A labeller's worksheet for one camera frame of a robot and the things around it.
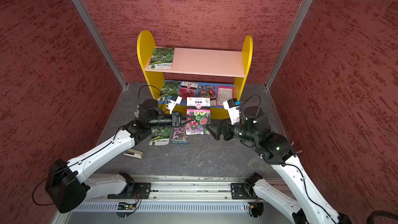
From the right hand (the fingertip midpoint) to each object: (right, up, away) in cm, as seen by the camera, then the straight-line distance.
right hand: (212, 128), depth 61 cm
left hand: (-9, +2, +6) cm, 10 cm away
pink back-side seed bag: (+10, +16, +35) cm, 40 cm away
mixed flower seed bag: (-1, +17, +36) cm, 40 cm away
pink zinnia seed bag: (-6, +8, +8) cm, 13 cm away
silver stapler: (-42, -18, +22) cm, 51 cm away
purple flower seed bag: (-19, -11, +31) cm, 37 cm away
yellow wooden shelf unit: (+2, +28, +60) cm, 67 cm away
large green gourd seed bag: (-30, -11, +30) cm, 44 cm away
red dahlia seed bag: (-14, +18, +38) cm, 45 cm away
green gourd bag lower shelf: (-26, +19, +37) cm, 49 cm away
